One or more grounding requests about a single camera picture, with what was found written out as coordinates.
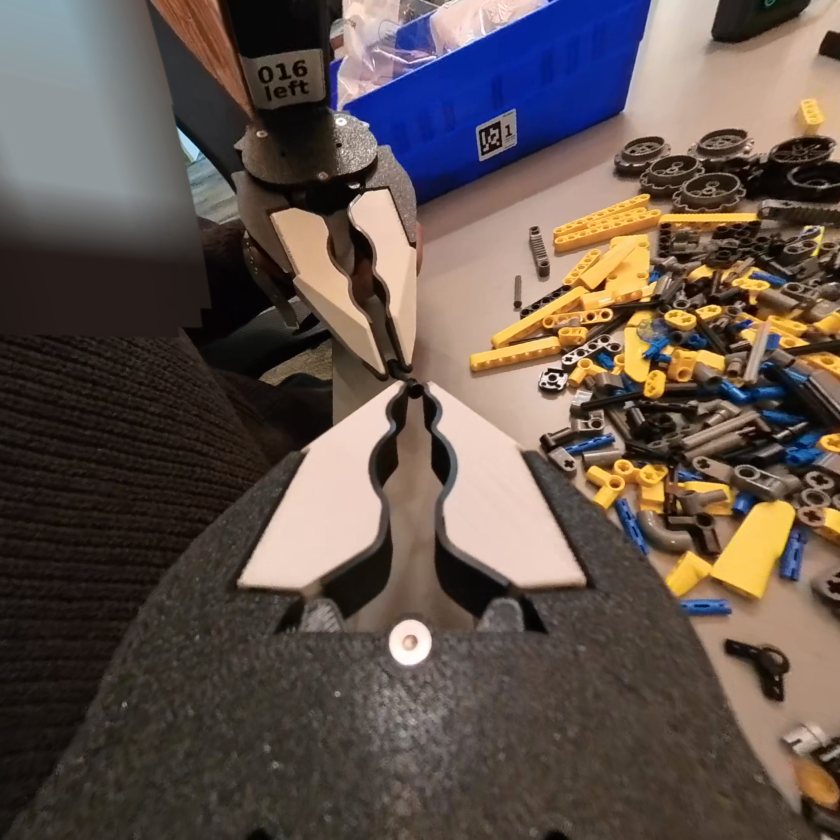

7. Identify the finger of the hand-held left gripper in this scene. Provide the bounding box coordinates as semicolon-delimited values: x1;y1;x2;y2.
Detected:
269;209;389;382
348;185;419;370

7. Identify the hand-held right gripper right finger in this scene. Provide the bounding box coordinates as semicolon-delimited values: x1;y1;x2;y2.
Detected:
419;381;589;619

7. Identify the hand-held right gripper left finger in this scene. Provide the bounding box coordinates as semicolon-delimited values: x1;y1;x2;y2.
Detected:
235;381;416;616

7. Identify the pile of mixed building pieces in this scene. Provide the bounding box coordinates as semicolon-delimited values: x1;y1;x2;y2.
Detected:
469;193;840;601

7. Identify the pile of black red pins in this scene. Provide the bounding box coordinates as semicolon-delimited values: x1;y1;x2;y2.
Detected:
781;722;840;834

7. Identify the person's left forearm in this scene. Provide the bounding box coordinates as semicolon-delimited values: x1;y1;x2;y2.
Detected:
199;220;263;322

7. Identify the silver wristband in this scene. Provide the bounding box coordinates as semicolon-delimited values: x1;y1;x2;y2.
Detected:
243;230;301;329

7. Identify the clear plastic bag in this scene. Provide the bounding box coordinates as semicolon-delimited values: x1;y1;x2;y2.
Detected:
338;0;552;109

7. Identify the person's dark knit sweater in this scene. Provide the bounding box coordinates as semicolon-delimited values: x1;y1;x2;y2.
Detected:
0;331;329;840

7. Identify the blue storage bin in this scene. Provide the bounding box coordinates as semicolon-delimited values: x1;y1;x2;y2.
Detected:
331;0;654;206

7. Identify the group of dark toy wheels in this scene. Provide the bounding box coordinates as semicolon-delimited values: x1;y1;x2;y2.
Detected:
613;128;840;214

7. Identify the black charging case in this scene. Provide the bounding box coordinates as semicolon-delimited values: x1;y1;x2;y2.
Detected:
712;0;811;42

